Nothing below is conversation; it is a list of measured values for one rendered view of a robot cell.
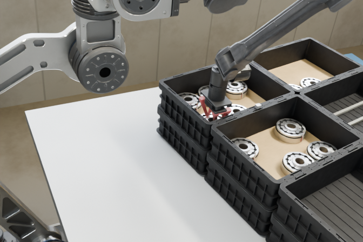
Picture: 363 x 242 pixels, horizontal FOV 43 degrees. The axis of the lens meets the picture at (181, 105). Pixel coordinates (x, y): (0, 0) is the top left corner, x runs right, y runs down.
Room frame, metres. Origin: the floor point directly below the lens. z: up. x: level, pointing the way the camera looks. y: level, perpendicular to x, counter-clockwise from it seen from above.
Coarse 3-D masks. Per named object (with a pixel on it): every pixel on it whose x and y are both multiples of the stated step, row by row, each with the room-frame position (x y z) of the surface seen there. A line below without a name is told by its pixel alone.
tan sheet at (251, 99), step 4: (248, 92) 1.53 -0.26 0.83; (252, 92) 1.54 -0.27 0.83; (248, 96) 1.51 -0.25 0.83; (252, 96) 1.51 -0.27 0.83; (256, 96) 1.51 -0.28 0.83; (232, 100) 1.47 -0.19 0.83; (236, 100) 1.47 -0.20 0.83; (240, 100) 1.47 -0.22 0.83; (244, 100) 1.47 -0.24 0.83; (248, 100) 1.48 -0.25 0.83; (252, 100) 1.48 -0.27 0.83; (256, 100) 1.48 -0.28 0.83; (260, 100) 1.49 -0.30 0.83; (264, 100) 1.49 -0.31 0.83; (240, 104) 1.45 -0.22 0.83; (244, 104) 1.45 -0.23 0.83; (248, 104) 1.45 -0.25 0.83; (252, 104) 1.45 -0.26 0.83; (208, 108) 1.40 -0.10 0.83; (200, 112) 1.37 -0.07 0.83
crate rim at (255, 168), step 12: (288, 96) 1.38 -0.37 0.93; (300, 96) 1.39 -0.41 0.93; (264, 108) 1.29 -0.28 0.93; (228, 120) 1.20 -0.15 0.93; (336, 120) 1.26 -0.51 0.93; (216, 132) 1.13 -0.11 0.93; (228, 144) 1.08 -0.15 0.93; (240, 156) 1.04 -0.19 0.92; (252, 168) 1.00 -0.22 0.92; (264, 180) 0.96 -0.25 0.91; (276, 180) 0.94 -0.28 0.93
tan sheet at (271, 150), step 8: (272, 128) 1.32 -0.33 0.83; (256, 136) 1.26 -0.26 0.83; (264, 136) 1.27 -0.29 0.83; (272, 136) 1.27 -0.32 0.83; (312, 136) 1.29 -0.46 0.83; (264, 144) 1.22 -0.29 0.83; (272, 144) 1.23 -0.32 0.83; (280, 144) 1.23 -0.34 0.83; (288, 144) 1.23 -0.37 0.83; (296, 144) 1.24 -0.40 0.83; (304, 144) 1.24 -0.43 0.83; (264, 152) 1.18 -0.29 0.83; (272, 152) 1.18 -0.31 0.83; (280, 152) 1.19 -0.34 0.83; (288, 152) 1.19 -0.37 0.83; (304, 152) 1.20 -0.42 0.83; (264, 160) 1.14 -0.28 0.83; (272, 160) 1.14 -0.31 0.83; (280, 160) 1.15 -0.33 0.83; (264, 168) 1.10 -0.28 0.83; (272, 168) 1.11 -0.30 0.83; (280, 168) 1.11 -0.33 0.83; (272, 176) 1.07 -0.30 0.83; (280, 176) 1.07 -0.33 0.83
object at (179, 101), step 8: (216, 64) 1.55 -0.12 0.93; (184, 72) 1.47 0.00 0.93; (192, 72) 1.47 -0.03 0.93; (264, 72) 1.53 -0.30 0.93; (160, 80) 1.39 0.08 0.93; (168, 80) 1.41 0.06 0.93; (272, 80) 1.48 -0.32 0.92; (160, 88) 1.37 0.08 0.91; (168, 88) 1.35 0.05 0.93; (288, 88) 1.43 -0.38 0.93; (168, 96) 1.33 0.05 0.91; (176, 96) 1.30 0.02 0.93; (280, 96) 1.37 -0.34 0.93; (184, 104) 1.26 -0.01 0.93; (264, 104) 1.31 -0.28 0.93; (192, 112) 1.23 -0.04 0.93; (240, 112) 1.25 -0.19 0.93; (200, 120) 1.19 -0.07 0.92; (216, 120) 1.19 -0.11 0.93; (208, 128) 1.17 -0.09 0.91
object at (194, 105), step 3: (180, 93) 1.43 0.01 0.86; (183, 93) 1.43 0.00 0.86; (186, 93) 1.43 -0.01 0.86; (189, 93) 1.43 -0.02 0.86; (192, 93) 1.44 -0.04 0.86; (180, 96) 1.42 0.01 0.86; (192, 96) 1.42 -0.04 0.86; (195, 96) 1.43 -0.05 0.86; (198, 96) 1.42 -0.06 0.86; (195, 99) 1.40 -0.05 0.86; (198, 99) 1.41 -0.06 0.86; (195, 102) 1.38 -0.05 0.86; (198, 102) 1.39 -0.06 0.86; (192, 105) 1.36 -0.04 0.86; (195, 105) 1.37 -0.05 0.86; (198, 105) 1.36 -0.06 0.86; (195, 108) 1.35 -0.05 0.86
